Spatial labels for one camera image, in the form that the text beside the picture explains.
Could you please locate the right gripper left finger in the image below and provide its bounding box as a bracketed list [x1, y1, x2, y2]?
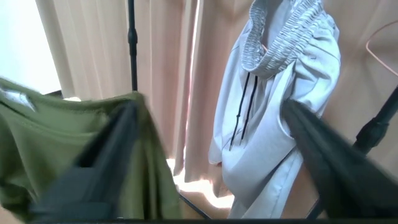
[29, 101, 139, 220]

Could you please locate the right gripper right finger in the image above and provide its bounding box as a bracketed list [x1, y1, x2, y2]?
[281, 99, 398, 218]

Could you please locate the green garment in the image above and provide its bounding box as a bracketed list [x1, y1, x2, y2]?
[0, 77, 183, 220]

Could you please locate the pink clothes hanger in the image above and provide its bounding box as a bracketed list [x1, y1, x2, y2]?
[365, 20, 398, 77]

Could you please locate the black clothes rack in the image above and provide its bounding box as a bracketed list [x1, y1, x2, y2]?
[127, 0, 398, 220]

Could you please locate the beige curtain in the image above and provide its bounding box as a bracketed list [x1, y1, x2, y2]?
[35, 0, 398, 200]

